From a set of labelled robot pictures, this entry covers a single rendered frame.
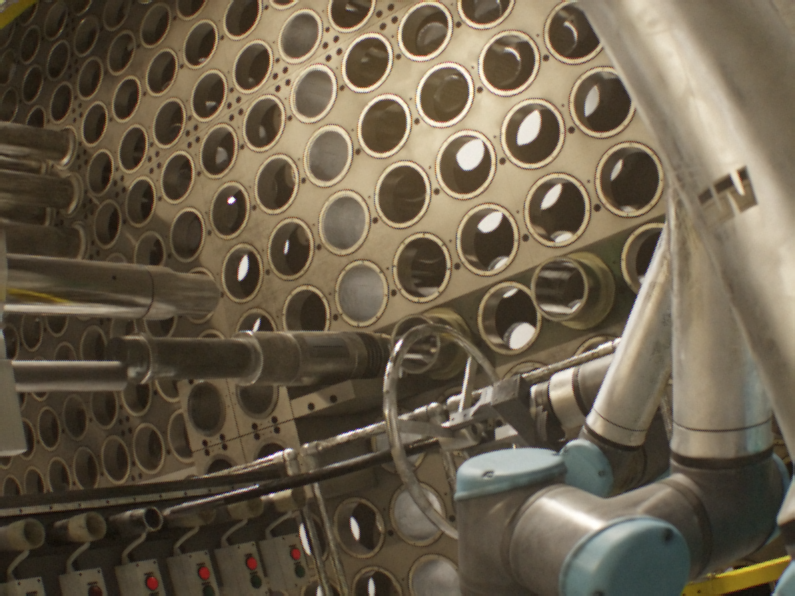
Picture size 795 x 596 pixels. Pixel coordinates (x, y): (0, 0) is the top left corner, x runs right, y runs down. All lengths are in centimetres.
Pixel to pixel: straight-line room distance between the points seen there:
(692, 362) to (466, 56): 292
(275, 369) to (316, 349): 20
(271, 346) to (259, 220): 108
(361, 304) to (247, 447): 75
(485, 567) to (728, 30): 47
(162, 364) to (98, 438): 219
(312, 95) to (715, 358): 352
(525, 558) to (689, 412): 17
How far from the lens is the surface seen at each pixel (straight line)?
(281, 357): 313
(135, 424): 469
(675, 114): 52
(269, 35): 426
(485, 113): 350
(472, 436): 162
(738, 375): 74
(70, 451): 518
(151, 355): 276
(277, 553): 261
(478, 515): 78
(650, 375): 129
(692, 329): 74
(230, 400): 365
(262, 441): 354
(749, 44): 53
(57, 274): 221
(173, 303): 243
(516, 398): 151
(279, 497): 257
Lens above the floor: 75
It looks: 13 degrees up
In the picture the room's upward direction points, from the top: 15 degrees counter-clockwise
